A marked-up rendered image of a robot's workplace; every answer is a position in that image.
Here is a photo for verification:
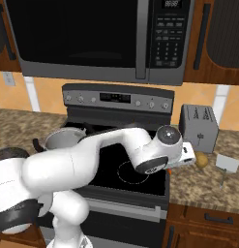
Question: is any black and grey stove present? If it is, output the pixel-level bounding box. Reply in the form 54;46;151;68
36;82;175;248

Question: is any black and grey microwave oven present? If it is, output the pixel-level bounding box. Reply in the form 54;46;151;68
3;0;196;87

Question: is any black drawer handle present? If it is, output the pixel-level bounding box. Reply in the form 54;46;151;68
203;212;235;226

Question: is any grey toaster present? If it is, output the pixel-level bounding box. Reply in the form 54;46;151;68
178;104;220;154

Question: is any grey microwave door handle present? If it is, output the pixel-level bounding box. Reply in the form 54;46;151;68
135;0;150;80

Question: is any wooden wall cupboard door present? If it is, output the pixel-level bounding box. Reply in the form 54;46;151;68
0;0;22;73
183;0;239;86

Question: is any brown potato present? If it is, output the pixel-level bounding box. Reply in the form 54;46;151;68
194;151;209;169

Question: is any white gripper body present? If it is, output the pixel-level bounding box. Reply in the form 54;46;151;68
165;156;197;171

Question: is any white wall outlet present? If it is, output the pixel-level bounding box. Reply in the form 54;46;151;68
2;71;16;87

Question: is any grey oven door handle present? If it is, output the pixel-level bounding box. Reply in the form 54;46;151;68
84;197;163;224

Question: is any grey pot with black handles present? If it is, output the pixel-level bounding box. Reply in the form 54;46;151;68
32;126;94;153

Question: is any wooden drawer front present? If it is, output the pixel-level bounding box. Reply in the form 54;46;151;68
166;202;239;234

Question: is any wooden base cupboard door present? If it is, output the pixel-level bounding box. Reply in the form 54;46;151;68
0;223;47;248
162;222;239;248

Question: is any black cupboard door handle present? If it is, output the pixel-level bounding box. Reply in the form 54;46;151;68
165;225;175;248
193;2;212;71
0;3;17;61

